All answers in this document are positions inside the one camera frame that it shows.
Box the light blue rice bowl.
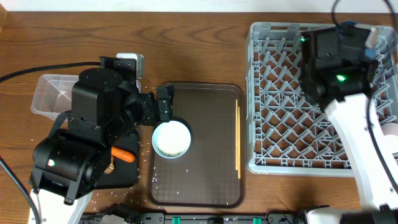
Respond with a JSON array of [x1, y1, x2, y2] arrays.
[[152, 121, 192, 159]]

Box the wooden chopstick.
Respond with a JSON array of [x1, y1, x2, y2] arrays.
[[237, 106, 241, 179], [235, 99, 239, 171]]

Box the clear plastic bin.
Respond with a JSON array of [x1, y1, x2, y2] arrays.
[[31, 69, 124, 124]]

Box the black tray bin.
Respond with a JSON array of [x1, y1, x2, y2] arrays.
[[96, 130, 139, 189]]

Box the brown serving tray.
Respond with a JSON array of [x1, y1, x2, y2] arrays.
[[147, 83, 246, 208]]

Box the wooden chopstick left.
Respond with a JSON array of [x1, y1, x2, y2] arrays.
[[235, 99, 239, 171]]

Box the orange carrot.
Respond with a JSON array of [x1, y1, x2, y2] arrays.
[[111, 147, 136, 163]]

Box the wooden chopstick right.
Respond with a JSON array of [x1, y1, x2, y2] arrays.
[[237, 106, 241, 179]]

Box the black rail at table edge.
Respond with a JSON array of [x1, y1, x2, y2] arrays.
[[79, 212, 305, 224]]

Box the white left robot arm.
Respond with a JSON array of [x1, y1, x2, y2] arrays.
[[30, 68, 174, 223]]

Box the pink cup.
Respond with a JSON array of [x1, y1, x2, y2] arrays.
[[381, 122, 398, 154]]

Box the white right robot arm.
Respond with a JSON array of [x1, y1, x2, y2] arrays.
[[299, 22, 397, 223]]

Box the grey dishwasher rack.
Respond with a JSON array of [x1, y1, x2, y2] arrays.
[[245, 22, 397, 177]]

